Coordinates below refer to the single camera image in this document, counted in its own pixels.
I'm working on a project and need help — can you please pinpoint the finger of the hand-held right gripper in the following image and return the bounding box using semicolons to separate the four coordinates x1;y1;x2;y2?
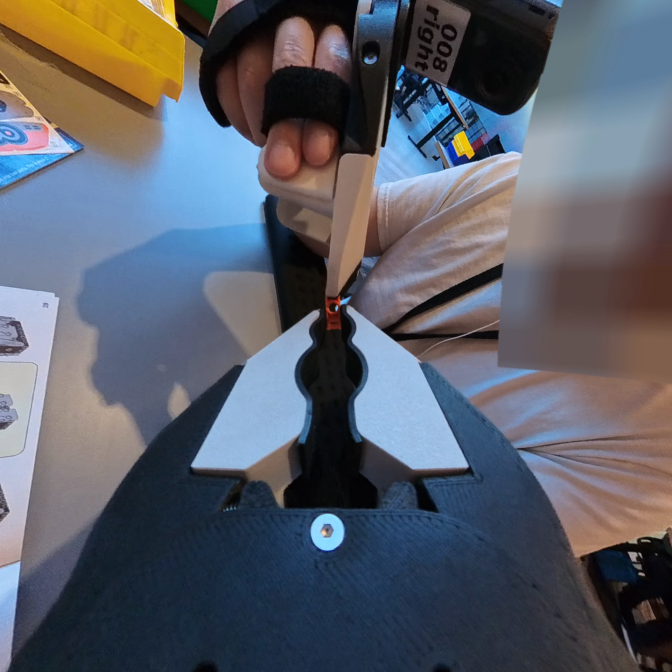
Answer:
324;152;381;301

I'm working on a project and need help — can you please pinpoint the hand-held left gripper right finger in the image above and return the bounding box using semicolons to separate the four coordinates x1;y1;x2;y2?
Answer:
341;306;470;508

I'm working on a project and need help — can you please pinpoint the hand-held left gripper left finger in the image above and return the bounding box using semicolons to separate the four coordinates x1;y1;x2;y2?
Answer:
190;309;322;508

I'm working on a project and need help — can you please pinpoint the black perforated building piece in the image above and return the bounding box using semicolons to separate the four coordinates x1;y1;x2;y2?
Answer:
262;194;379;509

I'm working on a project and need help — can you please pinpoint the person's right forearm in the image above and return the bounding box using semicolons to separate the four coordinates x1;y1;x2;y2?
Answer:
364;181;383;259

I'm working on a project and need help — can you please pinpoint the person's right hand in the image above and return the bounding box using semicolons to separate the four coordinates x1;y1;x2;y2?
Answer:
210;0;359;180

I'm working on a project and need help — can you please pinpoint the person's pale shirt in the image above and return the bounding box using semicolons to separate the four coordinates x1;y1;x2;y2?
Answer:
349;152;672;557

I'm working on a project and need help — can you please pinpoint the white instruction manual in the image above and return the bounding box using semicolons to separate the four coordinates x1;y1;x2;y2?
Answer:
0;286;60;672

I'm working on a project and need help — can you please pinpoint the dark cluttered pile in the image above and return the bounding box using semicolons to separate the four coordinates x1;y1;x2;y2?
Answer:
583;533;672;672

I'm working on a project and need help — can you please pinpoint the yellow box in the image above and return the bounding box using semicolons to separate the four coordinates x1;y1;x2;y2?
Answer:
0;0;186;106

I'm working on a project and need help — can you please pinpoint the blue booklet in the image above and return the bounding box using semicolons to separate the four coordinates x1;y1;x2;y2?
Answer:
0;121;85;191

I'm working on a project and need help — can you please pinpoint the sticker sheet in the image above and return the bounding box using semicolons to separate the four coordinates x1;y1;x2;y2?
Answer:
0;71;70;154

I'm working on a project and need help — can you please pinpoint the thin white cable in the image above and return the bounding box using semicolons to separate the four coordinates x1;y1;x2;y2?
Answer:
420;319;501;359

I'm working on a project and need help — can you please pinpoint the black lanyard strap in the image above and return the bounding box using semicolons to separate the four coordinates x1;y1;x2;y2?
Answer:
383;262;505;342

